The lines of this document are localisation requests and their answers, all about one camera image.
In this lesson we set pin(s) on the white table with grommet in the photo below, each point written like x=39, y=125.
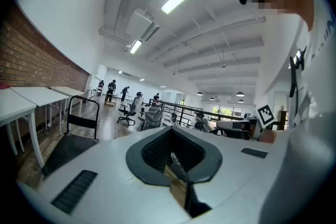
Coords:
x=13, y=107

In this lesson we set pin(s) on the wooden trolley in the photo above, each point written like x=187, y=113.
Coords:
x=110, y=101

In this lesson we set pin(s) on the black pendant lamp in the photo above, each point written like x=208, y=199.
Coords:
x=199, y=93
x=240, y=94

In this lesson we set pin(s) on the window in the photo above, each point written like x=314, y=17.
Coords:
x=225, y=110

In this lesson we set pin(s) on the black metal railing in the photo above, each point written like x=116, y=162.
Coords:
x=183, y=108

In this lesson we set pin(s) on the short ceiling light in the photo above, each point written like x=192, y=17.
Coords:
x=136, y=46

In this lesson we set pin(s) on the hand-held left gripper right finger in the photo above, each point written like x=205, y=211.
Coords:
x=236, y=173

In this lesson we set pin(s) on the person's white shirt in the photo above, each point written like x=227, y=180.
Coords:
x=309, y=152

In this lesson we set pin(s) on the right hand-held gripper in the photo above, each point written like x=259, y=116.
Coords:
x=265, y=116

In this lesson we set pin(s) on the ceiling air conditioner unit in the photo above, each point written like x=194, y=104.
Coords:
x=139, y=23

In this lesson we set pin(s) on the small white desk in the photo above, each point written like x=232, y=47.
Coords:
x=95, y=91

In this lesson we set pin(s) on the black platform trolley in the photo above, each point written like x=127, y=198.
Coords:
x=71, y=147

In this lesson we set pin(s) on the person's right forearm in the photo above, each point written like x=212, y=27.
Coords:
x=267, y=137

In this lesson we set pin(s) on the plastic-wrapped office chair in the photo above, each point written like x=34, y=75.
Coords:
x=128, y=112
x=202, y=122
x=152, y=119

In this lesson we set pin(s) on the pink cloth item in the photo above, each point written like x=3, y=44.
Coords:
x=2, y=85

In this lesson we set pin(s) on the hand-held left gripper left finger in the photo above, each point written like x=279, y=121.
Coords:
x=105, y=165

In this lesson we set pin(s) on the plain white table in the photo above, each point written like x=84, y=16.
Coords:
x=68, y=91
x=39, y=95

